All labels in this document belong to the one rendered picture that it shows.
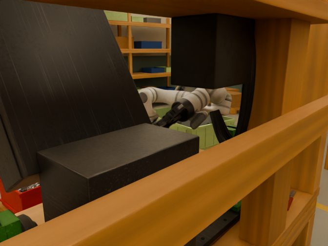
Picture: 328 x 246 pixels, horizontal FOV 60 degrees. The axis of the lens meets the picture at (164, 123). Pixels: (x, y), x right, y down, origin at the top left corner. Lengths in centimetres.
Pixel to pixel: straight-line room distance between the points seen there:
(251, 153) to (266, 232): 42
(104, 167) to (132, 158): 6
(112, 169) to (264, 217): 51
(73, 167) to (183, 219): 22
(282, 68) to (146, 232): 54
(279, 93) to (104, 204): 55
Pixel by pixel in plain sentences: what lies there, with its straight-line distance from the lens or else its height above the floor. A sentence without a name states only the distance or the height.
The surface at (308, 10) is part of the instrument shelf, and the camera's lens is 71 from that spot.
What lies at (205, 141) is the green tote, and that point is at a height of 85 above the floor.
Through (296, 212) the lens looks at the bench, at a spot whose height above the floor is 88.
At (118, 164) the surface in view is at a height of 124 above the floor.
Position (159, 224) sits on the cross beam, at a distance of 34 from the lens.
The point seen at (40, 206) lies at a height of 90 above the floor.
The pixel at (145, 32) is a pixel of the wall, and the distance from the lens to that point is 763.
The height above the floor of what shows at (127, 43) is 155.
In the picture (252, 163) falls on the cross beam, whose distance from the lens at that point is 52.
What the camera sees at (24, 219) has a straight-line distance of 55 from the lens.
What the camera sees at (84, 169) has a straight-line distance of 49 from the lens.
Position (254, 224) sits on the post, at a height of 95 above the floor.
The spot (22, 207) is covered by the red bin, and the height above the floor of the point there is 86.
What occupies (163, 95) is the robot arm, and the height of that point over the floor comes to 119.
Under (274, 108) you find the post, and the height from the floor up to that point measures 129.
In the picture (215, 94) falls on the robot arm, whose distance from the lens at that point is 105.
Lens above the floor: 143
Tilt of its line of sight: 15 degrees down
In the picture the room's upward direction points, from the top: straight up
